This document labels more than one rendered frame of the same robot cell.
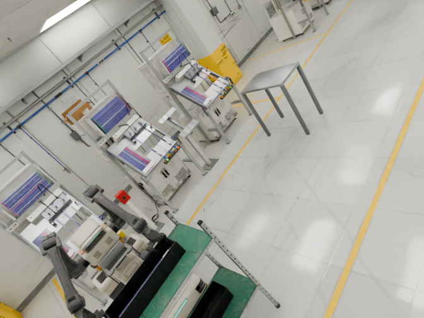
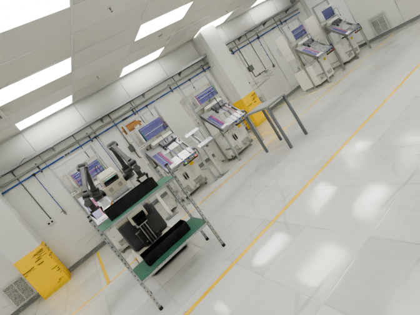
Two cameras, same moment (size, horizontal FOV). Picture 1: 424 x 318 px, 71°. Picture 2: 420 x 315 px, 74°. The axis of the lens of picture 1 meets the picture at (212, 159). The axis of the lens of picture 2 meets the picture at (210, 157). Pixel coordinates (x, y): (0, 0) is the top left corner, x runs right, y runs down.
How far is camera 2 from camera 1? 1.50 m
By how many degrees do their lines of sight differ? 17
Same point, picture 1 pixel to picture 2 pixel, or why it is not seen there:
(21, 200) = not seen: hidden behind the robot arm
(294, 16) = (313, 70)
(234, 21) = (268, 76)
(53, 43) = (127, 84)
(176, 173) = (195, 177)
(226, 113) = (242, 139)
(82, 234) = (104, 174)
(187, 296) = not seen: hidden behind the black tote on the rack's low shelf
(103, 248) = (115, 187)
